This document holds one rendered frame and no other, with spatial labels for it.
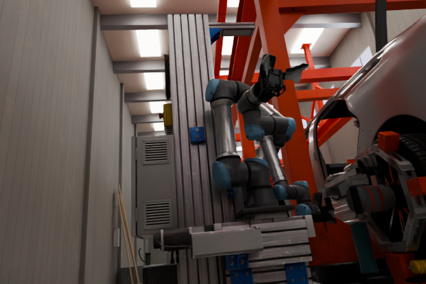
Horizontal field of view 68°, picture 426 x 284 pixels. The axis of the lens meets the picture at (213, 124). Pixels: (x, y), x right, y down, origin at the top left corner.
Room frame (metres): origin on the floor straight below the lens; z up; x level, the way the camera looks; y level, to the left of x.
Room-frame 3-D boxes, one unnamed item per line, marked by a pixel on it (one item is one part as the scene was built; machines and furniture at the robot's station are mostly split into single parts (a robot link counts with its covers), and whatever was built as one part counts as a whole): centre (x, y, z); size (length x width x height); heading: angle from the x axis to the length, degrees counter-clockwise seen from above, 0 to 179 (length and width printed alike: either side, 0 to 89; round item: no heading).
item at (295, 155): (2.31, -0.59, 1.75); 0.19 x 0.16 x 2.45; 4
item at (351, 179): (1.59, -0.68, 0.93); 0.09 x 0.05 x 0.05; 94
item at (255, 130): (1.18, -0.17, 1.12); 0.11 x 0.08 x 0.11; 112
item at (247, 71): (3.27, -0.52, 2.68); 1.77 x 0.10 x 0.12; 4
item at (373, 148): (1.77, -0.87, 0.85); 0.54 x 0.07 x 0.54; 4
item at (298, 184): (1.69, -0.42, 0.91); 0.11 x 0.08 x 0.11; 122
